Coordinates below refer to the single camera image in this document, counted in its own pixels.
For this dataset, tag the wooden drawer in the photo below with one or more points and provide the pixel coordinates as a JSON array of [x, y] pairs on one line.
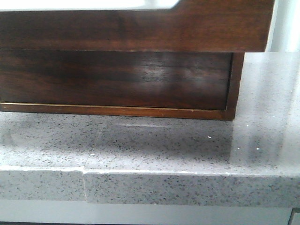
[[117, 79], [229, 26]]

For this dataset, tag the dark wooden drawer cabinet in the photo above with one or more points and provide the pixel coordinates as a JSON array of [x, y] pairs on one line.
[[236, 82]]

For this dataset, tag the grey cabinet under counter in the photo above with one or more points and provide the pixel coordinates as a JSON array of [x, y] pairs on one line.
[[69, 212]]

